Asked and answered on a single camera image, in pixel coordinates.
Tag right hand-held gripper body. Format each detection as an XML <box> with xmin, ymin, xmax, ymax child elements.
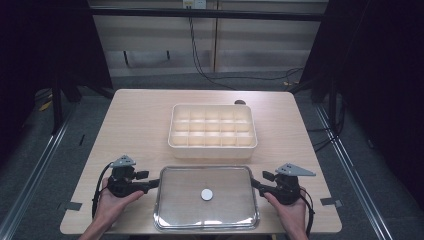
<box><xmin>264</xmin><ymin>162</ymin><xmax>317</xmax><ymax>206</ymax></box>

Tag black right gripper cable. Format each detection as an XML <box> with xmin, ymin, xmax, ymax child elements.
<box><xmin>299</xmin><ymin>187</ymin><xmax>316</xmax><ymax>238</ymax></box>

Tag metal tray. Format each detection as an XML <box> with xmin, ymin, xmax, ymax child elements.
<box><xmin>152</xmin><ymin>165</ymin><xmax>261</xmax><ymax>232</ymax></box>

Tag yellow floor tape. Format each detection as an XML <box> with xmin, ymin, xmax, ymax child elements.
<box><xmin>38</xmin><ymin>99</ymin><xmax>54</xmax><ymax>113</ymax></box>

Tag black curtain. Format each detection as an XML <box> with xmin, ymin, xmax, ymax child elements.
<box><xmin>0</xmin><ymin>0</ymin><xmax>114</xmax><ymax>168</ymax></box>
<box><xmin>298</xmin><ymin>0</ymin><xmax>424</xmax><ymax>214</ymax></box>

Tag grey tape piece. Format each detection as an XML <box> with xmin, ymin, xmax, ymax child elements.
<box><xmin>64</xmin><ymin>201</ymin><xmax>84</xmax><ymax>212</ymax></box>
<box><xmin>319</xmin><ymin>196</ymin><xmax>344</xmax><ymax>208</ymax></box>

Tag person's left hand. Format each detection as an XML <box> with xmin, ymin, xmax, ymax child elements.
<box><xmin>95</xmin><ymin>177</ymin><xmax>145</xmax><ymax>228</ymax></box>

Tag metal floor rail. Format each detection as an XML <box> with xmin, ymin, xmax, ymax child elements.
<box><xmin>0</xmin><ymin>103</ymin><xmax>78</xmax><ymax>240</ymax></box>
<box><xmin>313</xmin><ymin>103</ymin><xmax>396</xmax><ymax>240</ymax></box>

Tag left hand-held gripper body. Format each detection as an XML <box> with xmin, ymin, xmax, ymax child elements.
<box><xmin>106</xmin><ymin>154</ymin><xmax>146</xmax><ymax>198</ymax></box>

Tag white wall outlet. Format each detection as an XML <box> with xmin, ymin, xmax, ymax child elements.
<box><xmin>182</xmin><ymin>0</ymin><xmax>208</xmax><ymax>10</ymax></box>

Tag black cables by curtain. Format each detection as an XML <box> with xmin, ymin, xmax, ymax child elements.
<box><xmin>305</xmin><ymin>93</ymin><xmax>348</xmax><ymax>154</ymax></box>

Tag black floor cable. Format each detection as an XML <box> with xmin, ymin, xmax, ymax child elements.
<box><xmin>188</xmin><ymin>16</ymin><xmax>305</xmax><ymax>92</ymax></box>

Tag white compartment box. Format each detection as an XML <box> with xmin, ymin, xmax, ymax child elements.
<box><xmin>167</xmin><ymin>103</ymin><xmax>259</xmax><ymax>160</ymax></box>

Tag black horizontal bar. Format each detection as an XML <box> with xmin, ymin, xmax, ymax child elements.
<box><xmin>89</xmin><ymin>7</ymin><xmax>327</xmax><ymax>23</ymax></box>

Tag person's right hand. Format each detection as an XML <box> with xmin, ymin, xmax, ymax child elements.
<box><xmin>264</xmin><ymin>188</ymin><xmax>308</xmax><ymax>232</ymax></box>

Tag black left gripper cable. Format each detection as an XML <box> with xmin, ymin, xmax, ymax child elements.
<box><xmin>91</xmin><ymin>161</ymin><xmax>115</xmax><ymax>220</ymax></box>

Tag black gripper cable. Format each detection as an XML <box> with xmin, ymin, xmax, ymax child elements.
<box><xmin>299</xmin><ymin>187</ymin><xmax>316</xmax><ymax>238</ymax></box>
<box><xmin>91</xmin><ymin>161</ymin><xmax>115</xmax><ymax>220</ymax></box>

